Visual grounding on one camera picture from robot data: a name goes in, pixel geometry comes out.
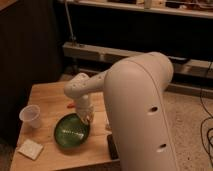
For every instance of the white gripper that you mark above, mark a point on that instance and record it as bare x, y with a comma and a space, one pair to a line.
84, 108

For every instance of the green ceramic bowl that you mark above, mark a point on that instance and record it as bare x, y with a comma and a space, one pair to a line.
70, 131

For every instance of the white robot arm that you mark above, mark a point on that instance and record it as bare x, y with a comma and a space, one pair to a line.
133, 95

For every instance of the small orange object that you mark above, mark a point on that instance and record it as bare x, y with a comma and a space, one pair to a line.
71, 105

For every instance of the white tube bottle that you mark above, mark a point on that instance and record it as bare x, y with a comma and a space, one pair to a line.
108, 127

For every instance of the wooden table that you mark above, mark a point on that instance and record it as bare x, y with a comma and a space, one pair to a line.
90, 156

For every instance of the black remote control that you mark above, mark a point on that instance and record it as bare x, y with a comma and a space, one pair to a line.
111, 147

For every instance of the clear plastic cup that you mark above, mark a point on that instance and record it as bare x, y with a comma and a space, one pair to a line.
31, 116

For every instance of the white square sponge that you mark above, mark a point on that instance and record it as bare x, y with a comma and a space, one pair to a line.
30, 149

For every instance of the metal vertical pole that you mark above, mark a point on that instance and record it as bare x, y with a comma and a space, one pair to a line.
72, 36

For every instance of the upper wooden shelf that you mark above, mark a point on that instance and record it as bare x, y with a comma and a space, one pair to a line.
154, 6

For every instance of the metal shelf rail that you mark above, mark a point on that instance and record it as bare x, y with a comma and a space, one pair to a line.
184, 66

